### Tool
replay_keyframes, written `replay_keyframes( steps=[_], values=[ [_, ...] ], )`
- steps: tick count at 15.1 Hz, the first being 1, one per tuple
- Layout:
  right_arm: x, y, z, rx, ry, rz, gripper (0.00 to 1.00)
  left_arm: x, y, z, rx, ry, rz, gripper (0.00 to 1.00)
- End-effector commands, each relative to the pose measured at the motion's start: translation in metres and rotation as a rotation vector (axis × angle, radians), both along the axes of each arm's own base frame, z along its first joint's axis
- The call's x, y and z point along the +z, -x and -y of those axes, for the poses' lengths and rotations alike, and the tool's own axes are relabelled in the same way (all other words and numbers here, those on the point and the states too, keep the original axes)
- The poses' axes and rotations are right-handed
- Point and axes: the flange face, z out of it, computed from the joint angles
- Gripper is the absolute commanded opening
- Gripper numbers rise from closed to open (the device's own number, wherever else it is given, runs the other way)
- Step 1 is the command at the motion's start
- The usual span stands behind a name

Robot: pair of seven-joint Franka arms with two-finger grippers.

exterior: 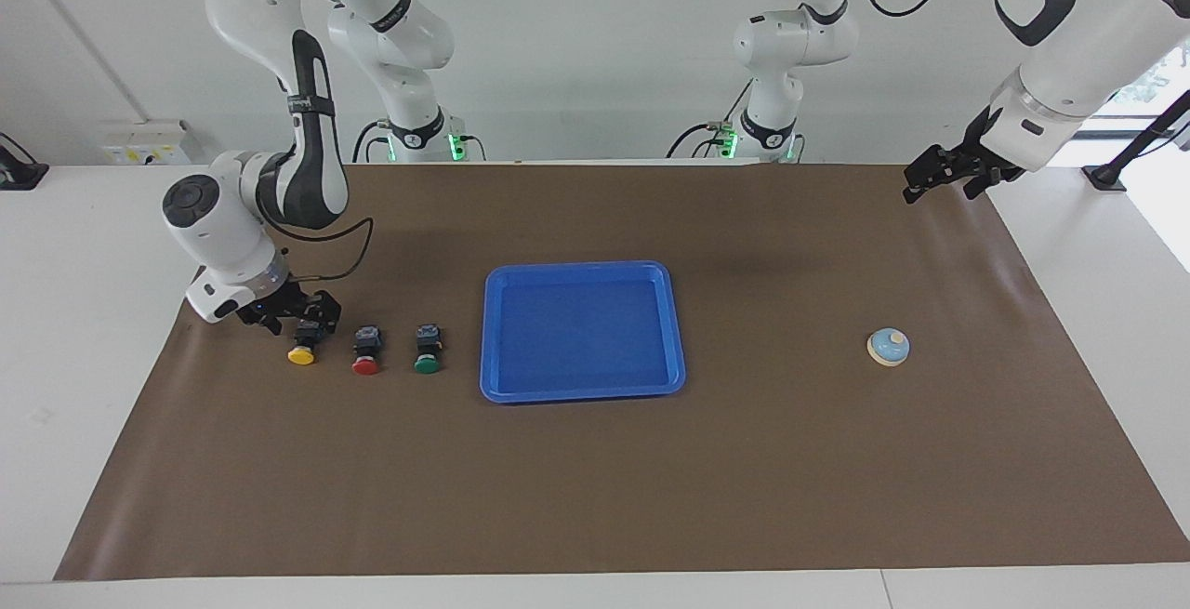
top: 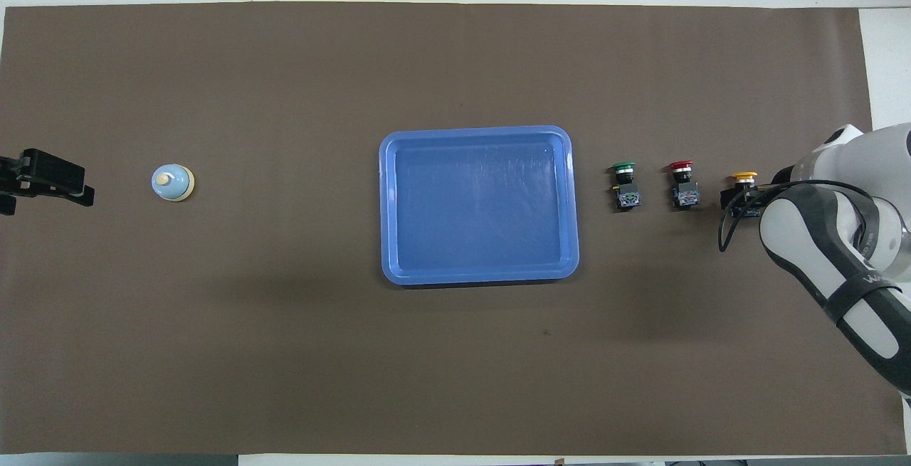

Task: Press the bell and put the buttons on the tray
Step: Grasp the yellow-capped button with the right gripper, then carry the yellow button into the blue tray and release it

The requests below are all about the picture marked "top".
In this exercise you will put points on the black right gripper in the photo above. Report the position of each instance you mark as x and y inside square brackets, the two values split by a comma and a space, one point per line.
[781, 176]

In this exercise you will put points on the green push button switch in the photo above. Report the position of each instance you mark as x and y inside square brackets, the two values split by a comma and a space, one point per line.
[625, 197]

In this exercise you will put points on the blue plastic tray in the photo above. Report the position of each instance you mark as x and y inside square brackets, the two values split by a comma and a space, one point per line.
[484, 203]

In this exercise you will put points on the red push button switch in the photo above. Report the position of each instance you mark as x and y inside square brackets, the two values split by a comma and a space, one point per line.
[685, 196]

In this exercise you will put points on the brown table mat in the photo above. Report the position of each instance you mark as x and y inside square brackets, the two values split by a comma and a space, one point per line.
[285, 345]

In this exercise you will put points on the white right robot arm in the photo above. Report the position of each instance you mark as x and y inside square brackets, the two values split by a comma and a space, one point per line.
[804, 238]

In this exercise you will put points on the blue service bell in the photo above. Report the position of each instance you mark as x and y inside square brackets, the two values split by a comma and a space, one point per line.
[174, 186]

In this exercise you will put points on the yellow push button switch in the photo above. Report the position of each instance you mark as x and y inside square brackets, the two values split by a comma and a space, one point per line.
[744, 177]

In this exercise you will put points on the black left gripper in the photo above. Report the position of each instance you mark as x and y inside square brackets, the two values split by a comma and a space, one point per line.
[53, 171]

